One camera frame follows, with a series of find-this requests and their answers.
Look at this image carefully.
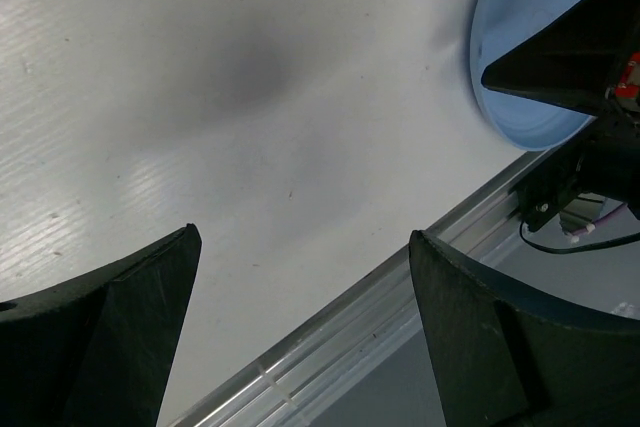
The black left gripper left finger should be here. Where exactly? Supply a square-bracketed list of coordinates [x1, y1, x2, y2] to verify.
[1, 224, 202, 426]

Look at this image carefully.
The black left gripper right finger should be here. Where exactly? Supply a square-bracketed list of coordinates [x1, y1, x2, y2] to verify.
[408, 231, 639, 426]

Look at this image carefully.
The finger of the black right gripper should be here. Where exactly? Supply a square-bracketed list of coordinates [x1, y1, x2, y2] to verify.
[481, 0, 639, 115]

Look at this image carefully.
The light blue plate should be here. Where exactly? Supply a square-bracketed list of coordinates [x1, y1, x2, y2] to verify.
[468, 0, 636, 152]

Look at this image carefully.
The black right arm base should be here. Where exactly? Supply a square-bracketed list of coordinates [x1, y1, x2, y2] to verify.
[516, 117, 639, 232]

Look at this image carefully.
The aluminium mounting rail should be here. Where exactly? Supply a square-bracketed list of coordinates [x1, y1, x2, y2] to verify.
[164, 144, 621, 427]

